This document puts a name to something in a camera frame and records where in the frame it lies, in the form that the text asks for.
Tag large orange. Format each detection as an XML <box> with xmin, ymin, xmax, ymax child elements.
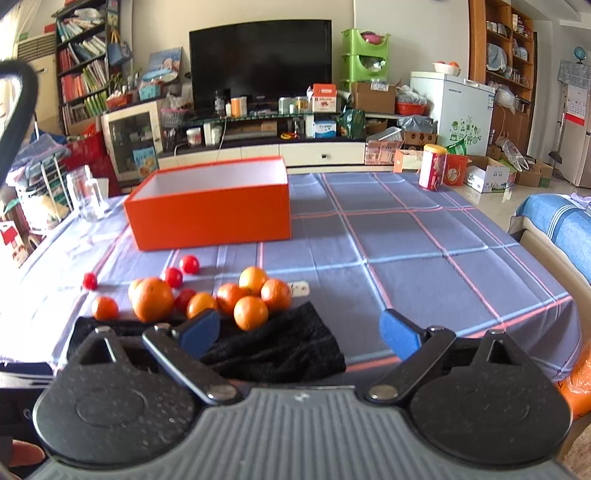
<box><xmin>128</xmin><ymin>277</ymin><xmax>175</xmax><ymax>323</ymax></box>

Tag red cherry tomato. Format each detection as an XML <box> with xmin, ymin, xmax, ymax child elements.
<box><xmin>174</xmin><ymin>289</ymin><xmax>197</xmax><ymax>317</ymax></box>
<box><xmin>82</xmin><ymin>272</ymin><xmax>98</xmax><ymax>291</ymax></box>
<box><xmin>162</xmin><ymin>267</ymin><xmax>183</xmax><ymax>290</ymax></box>
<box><xmin>179</xmin><ymin>255</ymin><xmax>200</xmax><ymax>275</ymax></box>

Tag person's hand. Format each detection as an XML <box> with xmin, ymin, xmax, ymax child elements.
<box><xmin>8</xmin><ymin>440</ymin><xmax>45</xmax><ymax>468</ymax></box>

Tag small orange behind finger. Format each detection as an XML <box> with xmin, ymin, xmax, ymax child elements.
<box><xmin>185</xmin><ymin>292</ymin><xmax>218</xmax><ymax>320</ymax></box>

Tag small orange centre left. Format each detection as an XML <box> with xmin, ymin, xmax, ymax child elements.
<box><xmin>215</xmin><ymin>283</ymin><xmax>247</xmax><ymax>317</ymax></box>

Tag small orange front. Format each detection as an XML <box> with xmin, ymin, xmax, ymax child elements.
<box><xmin>233</xmin><ymin>296</ymin><xmax>269</xmax><ymax>331</ymax></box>

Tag small orange far left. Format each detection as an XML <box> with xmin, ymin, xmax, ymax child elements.
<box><xmin>91</xmin><ymin>296</ymin><xmax>119</xmax><ymax>322</ymax></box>

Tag small orange top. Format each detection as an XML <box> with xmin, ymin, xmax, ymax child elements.
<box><xmin>238</xmin><ymin>266</ymin><xmax>269</xmax><ymax>296</ymax></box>

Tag small orange right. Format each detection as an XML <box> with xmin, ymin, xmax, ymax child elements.
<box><xmin>260</xmin><ymin>278</ymin><xmax>291</xmax><ymax>312</ymax></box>

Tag black cloth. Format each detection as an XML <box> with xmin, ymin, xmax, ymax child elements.
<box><xmin>67</xmin><ymin>300</ymin><xmax>348</xmax><ymax>385</ymax></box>

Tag blue plaid tablecloth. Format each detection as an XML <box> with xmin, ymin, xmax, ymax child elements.
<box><xmin>1</xmin><ymin>173</ymin><xmax>584</xmax><ymax>380</ymax></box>

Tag orange cardboard box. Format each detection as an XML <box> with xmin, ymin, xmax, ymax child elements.
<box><xmin>123</xmin><ymin>156</ymin><xmax>291</xmax><ymax>251</ymax></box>

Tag glass mason jar mug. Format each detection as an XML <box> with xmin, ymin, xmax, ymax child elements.
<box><xmin>66</xmin><ymin>165</ymin><xmax>108</xmax><ymax>222</ymax></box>

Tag blue striped bed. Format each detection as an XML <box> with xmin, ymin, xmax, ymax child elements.
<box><xmin>508</xmin><ymin>193</ymin><xmax>590</xmax><ymax>337</ymax></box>

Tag orange gift box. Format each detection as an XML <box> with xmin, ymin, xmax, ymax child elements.
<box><xmin>393</xmin><ymin>149</ymin><xmax>423</xmax><ymax>173</ymax></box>

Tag red yellow-lid canister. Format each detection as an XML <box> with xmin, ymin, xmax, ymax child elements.
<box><xmin>419</xmin><ymin>144</ymin><xmax>448</xmax><ymax>191</ymax></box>

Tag white glass-door cabinet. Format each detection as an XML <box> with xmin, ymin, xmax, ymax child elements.
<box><xmin>101</xmin><ymin>99</ymin><xmax>164</xmax><ymax>183</ymax></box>

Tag white TV stand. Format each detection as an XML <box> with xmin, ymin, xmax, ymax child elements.
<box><xmin>158</xmin><ymin>137</ymin><xmax>365</xmax><ymax>171</ymax></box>

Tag white chest freezer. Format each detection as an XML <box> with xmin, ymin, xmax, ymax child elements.
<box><xmin>410</xmin><ymin>72</ymin><xmax>496</xmax><ymax>156</ymax></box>

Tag brown cardboard box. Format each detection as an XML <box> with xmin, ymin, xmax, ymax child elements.
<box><xmin>351</xmin><ymin>82</ymin><xmax>397</xmax><ymax>114</ymax></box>

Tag orange white product box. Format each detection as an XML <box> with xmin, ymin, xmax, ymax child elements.
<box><xmin>311</xmin><ymin>84</ymin><xmax>338</xmax><ymax>113</ymax></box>

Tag white bowl on freezer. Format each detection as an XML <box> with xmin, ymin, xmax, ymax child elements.
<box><xmin>433</xmin><ymin>62</ymin><xmax>462</xmax><ymax>77</ymax></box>

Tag black flat television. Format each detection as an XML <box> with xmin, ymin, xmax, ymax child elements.
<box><xmin>189</xmin><ymin>19</ymin><xmax>332</xmax><ymax>114</ymax></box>

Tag green stacking baskets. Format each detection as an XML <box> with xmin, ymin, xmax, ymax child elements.
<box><xmin>341</xmin><ymin>28</ymin><xmax>390</xmax><ymax>91</ymax></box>

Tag wooden display shelf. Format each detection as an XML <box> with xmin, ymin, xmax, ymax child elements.
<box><xmin>468</xmin><ymin>0</ymin><xmax>537</xmax><ymax>154</ymax></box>

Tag white air conditioner unit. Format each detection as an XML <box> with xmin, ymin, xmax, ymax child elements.
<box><xmin>14</xmin><ymin>32</ymin><xmax>62</xmax><ymax>134</ymax></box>

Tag dark bookshelf with books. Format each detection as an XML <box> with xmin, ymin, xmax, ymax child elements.
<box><xmin>53</xmin><ymin>0</ymin><xmax>121</xmax><ymax>135</ymax></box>

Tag wire trolley cart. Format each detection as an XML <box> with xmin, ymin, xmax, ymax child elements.
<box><xmin>6</xmin><ymin>132</ymin><xmax>73</xmax><ymax>232</ymax></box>

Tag black curved cable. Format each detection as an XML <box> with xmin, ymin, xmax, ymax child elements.
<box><xmin>0</xmin><ymin>58</ymin><xmax>40</xmax><ymax>186</ymax></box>

